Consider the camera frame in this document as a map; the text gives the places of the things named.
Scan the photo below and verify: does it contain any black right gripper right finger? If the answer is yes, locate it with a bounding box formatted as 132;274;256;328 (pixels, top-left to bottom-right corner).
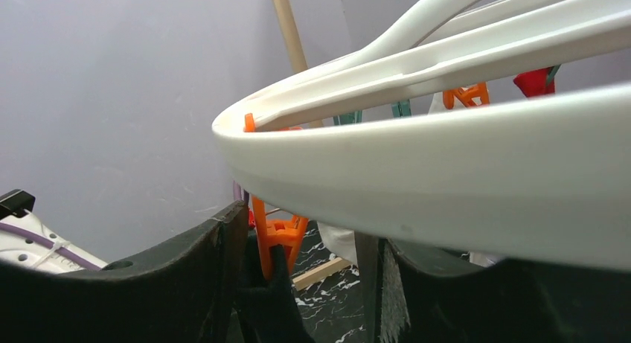
356;234;630;342

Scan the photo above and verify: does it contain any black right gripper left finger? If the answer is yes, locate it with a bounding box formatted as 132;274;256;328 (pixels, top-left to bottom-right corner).
1;201;248;342

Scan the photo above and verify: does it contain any white round clip hanger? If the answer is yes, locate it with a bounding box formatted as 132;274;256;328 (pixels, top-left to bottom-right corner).
212;0;630;272

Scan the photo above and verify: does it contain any black sock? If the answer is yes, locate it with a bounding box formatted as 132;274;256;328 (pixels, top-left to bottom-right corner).
234;232;314;343

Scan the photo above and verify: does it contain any wooden hanger stand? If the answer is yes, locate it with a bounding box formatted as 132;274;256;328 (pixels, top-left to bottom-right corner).
272;0;351;291

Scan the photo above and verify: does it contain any orange clothes clip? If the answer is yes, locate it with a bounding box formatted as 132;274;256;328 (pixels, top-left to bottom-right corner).
243;112;310;281

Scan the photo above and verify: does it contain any red sock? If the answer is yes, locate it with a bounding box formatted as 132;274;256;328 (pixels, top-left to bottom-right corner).
513;66;557;98

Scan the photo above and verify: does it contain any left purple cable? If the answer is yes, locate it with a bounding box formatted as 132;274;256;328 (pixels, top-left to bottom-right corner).
0;222;103;272

